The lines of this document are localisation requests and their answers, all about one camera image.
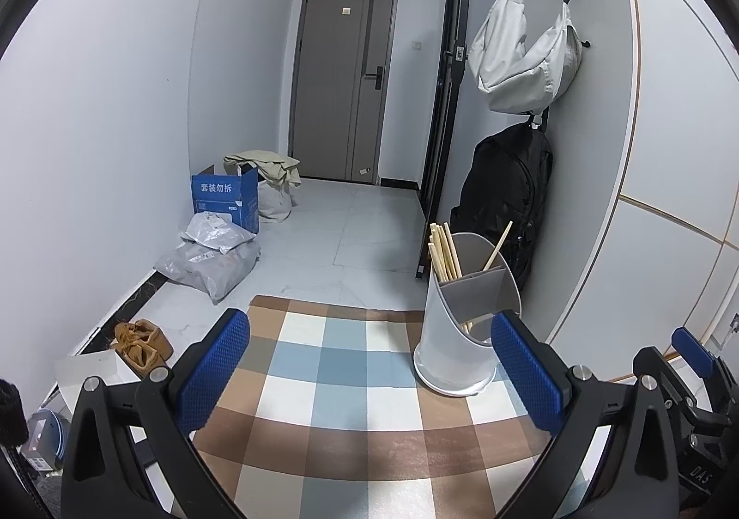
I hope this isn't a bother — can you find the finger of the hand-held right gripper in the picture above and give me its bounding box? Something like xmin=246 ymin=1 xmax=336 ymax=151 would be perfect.
xmin=632 ymin=346 xmax=702 ymax=427
xmin=671 ymin=326 xmax=739 ymax=398

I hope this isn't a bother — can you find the brown shoe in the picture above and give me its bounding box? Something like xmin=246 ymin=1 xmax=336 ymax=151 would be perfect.
xmin=124 ymin=331 xmax=175 ymax=380
xmin=112 ymin=321 xmax=161 ymax=349

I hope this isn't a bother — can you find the white cabinet with gold trim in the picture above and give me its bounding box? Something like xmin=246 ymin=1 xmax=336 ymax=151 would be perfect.
xmin=543 ymin=0 xmax=739 ymax=387

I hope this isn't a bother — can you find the white flat board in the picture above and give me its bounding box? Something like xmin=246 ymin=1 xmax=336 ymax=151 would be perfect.
xmin=55 ymin=350 xmax=145 ymax=416

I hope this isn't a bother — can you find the black door frame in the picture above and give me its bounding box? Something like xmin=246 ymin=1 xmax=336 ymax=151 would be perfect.
xmin=416 ymin=0 xmax=475 ymax=280

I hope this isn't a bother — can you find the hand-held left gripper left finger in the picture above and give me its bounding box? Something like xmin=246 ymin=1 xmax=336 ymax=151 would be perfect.
xmin=61 ymin=308 xmax=252 ymax=519

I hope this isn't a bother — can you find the bundle of wooden chopsticks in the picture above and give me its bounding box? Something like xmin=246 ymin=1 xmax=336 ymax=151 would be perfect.
xmin=428 ymin=222 xmax=464 ymax=284

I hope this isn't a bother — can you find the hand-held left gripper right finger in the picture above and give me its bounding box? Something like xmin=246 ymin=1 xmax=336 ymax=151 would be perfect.
xmin=491 ymin=310 xmax=685 ymax=519

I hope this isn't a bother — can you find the black fuzzy cloth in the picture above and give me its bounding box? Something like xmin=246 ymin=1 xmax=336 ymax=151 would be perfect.
xmin=0 ymin=377 xmax=30 ymax=447

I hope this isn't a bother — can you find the black backpack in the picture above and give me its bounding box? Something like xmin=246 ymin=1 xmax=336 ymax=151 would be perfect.
xmin=450 ymin=117 xmax=554 ymax=292

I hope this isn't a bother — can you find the plaid floor mat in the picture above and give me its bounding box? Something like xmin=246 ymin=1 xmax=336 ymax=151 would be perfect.
xmin=190 ymin=295 xmax=595 ymax=519

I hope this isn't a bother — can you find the grey plastic mailing bag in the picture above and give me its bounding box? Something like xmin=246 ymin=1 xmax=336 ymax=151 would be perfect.
xmin=180 ymin=211 xmax=255 ymax=254
xmin=155 ymin=238 xmax=260 ymax=305

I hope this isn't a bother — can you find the blue round tin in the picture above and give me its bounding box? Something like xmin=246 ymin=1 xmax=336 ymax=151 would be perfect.
xmin=26 ymin=409 xmax=66 ymax=470

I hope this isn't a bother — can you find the white sling bag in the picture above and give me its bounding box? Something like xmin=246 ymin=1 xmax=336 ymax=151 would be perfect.
xmin=466 ymin=0 xmax=591 ymax=114

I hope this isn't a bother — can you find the blue cardboard box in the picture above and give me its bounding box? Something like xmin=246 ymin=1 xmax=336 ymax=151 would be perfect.
xmin=192 ymin=164 xmax=260 ymax=235

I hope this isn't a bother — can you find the grey door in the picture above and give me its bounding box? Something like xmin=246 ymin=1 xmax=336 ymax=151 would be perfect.
xmin=287 ymin=0 xmax=401 ymax=186

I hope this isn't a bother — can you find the beige cloth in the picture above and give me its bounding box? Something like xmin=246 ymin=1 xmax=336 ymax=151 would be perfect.
xmin=224 ymin=149 xmax=302 ymax=188

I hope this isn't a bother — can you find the white utensil holder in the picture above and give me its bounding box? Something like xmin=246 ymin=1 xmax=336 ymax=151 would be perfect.
xmin=412 ymin=232 xmax=521 ymax=396

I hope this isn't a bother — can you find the light wooden chopstick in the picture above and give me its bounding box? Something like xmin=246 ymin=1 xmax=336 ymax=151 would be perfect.
xmin=462 ymin=220 xmax=514 ymax=335

